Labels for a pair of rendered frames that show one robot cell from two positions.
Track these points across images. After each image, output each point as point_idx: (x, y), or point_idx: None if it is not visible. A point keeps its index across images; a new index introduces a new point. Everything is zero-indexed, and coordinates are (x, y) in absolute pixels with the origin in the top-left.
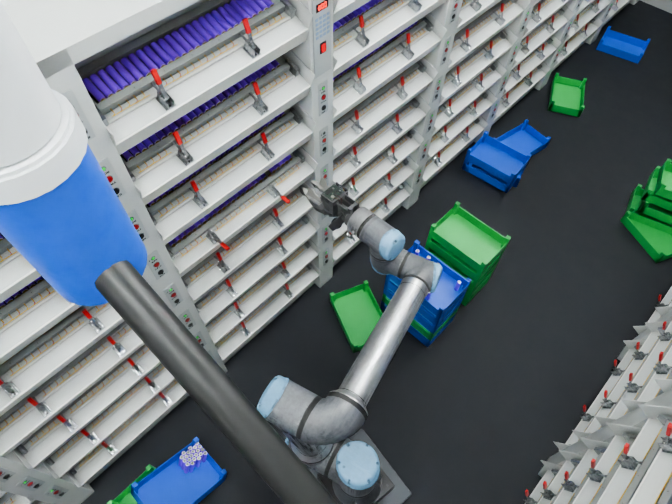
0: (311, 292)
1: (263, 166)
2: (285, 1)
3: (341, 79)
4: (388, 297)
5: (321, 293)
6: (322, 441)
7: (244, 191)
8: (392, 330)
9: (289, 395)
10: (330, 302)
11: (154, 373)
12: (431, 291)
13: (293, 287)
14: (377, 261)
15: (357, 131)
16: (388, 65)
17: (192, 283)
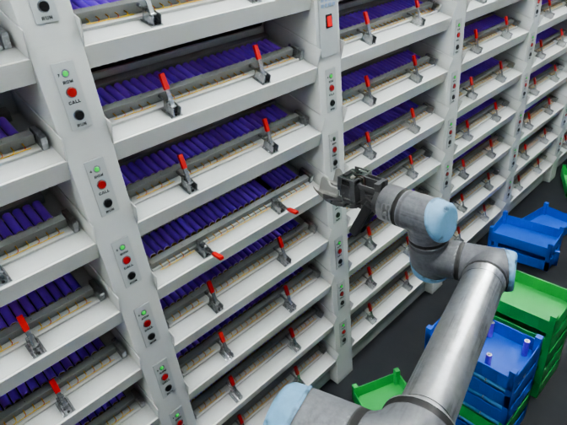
0: (327, 390)
1: (265, 158)
2: None
3: (348, 91)
4: None
5: (340, 390)
6: None
7: (243, 205)
8: (468, 318)
9: (316, 401)
10: (353, 400)
11: None
12: (510, 285)
13: (305, 375)
14: (422, 253)
15: (369, 157)
16: (396, 86)
17: (175, 323)
